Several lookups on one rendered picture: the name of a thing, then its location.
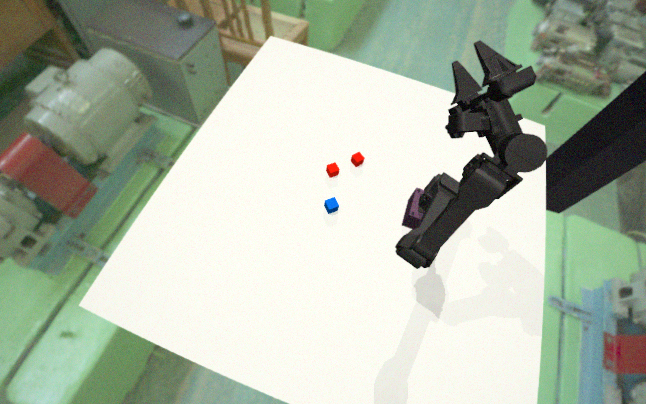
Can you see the red cube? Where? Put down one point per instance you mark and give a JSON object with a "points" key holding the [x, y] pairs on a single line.
{"points": [[332, 170], [357, 159]]}

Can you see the blue cube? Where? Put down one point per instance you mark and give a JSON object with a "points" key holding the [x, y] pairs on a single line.
{"points": [[331, 205]]}

